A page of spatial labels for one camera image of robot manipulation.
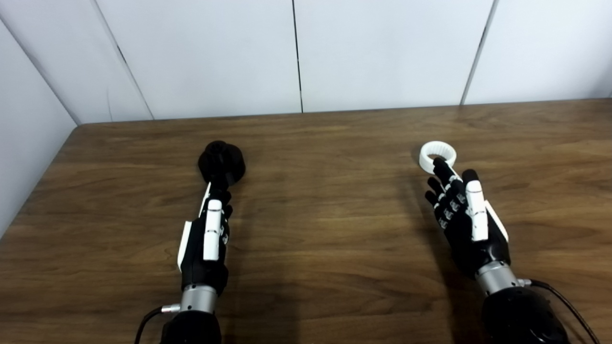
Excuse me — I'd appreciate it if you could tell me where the white ring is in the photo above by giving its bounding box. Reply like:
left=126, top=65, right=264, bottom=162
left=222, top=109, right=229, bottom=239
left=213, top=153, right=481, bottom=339
left=419, top=141, right=457, bottom=173

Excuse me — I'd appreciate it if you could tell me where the white and black left hand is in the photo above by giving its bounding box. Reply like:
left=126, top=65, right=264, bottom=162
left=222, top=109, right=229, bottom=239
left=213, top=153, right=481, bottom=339
left=177, top=179, right=235, bottom=296

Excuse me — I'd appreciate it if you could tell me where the round black part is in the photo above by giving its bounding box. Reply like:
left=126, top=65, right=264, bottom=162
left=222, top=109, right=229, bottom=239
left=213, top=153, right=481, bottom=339
left=197, top=140, right=246, bottom=187

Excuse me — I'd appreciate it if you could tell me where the white and black right hand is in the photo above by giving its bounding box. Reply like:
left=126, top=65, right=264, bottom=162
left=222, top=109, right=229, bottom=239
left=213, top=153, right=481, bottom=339
left=425, top=158, right=511, bottom=280

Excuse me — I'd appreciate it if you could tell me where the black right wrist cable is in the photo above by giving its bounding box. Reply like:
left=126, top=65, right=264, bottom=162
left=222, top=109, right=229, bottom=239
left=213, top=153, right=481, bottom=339
left=518, top=279, right=601, bottom=344

